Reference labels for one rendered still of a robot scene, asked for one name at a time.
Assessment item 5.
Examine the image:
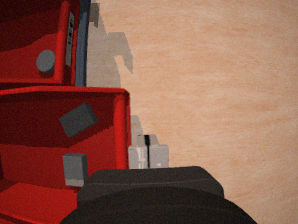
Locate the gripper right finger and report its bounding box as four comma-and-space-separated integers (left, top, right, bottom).
147, 134, 169, 169

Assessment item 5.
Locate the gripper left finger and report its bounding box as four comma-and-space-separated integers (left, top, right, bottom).
128, 135, 148, 169

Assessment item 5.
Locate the grey round disc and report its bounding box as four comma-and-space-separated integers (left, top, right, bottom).
36, 50, 55, 73

